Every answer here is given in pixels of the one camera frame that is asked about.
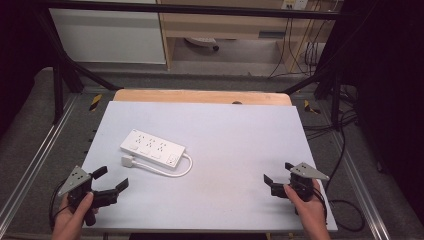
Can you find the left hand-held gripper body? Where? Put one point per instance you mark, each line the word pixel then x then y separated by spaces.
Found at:
pixel 76 180

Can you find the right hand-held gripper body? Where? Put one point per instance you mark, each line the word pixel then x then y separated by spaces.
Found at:
pixel 308 171

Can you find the person's left hand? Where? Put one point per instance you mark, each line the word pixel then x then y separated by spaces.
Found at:
pixel 68 220

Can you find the person's right hand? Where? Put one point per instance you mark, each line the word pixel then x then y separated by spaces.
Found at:
pixel 311 213

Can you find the white plug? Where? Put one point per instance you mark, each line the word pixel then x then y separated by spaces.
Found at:
pixel 127 161

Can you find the white power strip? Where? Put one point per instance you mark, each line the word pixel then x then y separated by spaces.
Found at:
pixel 151 147

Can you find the black metal stand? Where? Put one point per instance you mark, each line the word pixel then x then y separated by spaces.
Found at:
pixel 336 100
pixel 58 93

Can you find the wooden board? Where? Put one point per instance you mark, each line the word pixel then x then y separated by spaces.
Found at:
pixel 200 96

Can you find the black curtain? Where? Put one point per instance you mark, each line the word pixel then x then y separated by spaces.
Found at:
pixel 20 50
pixel 390 83

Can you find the white cabinet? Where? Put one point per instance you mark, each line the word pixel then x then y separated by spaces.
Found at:
pixel 106 36

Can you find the white device with black end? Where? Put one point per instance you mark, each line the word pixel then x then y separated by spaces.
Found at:
pixel 201 41

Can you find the wooden desk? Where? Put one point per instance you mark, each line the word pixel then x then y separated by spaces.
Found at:
pixel 216 25

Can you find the aluminium rail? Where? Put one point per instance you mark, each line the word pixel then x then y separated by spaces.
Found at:
pixel 358 180
pixel 36 151

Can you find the white wall socket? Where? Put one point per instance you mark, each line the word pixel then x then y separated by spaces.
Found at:
pixel 295 4

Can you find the black horizontal frame bar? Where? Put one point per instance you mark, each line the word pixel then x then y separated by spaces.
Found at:
pixel 200 9

